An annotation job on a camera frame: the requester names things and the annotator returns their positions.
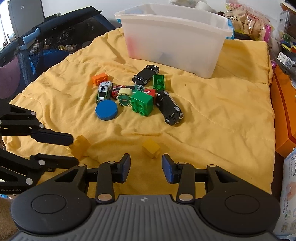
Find white green toy car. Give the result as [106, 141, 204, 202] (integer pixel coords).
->
[96, 81, 112, 104]

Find red green toy car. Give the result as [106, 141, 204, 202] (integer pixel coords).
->
[112, 84, 145, 99]

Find green flat toy brick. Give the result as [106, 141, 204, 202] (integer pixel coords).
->
[152, 75, 165, 91]

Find orange cardboard box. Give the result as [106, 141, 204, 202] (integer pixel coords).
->
[270, 66, 295, 157]

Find grey cabinet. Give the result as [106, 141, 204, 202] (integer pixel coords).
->
[8, 0, 45, 38]

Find black white toy car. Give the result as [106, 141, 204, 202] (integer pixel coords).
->
[156, 90, 184, 126]

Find black toy car upper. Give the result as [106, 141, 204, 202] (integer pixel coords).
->
[132, 65, 159, 86]

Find clear bag of snacks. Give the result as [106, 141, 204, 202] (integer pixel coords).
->
[223, 1, 273, 42]

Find orange toy brick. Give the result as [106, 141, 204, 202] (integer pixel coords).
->
[92, 73, 108, 86]

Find white baby wipes pack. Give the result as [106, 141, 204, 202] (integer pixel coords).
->
[273, 148, 296, 240]

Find clear box of toy blocks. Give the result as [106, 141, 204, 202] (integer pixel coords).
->
[276, 11, 295, 55]

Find small white carton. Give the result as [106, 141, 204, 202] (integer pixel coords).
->
[277, 52, 295, 69]

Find blue round disc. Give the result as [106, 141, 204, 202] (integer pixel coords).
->
[95, 100, 118, 121]

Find green square toy brick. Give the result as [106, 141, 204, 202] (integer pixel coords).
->
[131, 91, 154, 116]

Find yellow tall toy brick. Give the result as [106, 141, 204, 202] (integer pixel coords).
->
[69, 135, 91, 161]

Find yellow quilted cloth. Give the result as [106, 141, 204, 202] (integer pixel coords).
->
[11, 28, 275, 195]

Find translucent white plastic bin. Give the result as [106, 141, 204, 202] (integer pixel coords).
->
[114, 4, 233, 78]

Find cream green wheel toy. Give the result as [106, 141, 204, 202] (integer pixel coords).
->
[117, 87, 133, 106]

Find dark blue mesh playpen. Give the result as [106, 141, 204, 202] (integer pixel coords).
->
[1, 6, 116, 101]

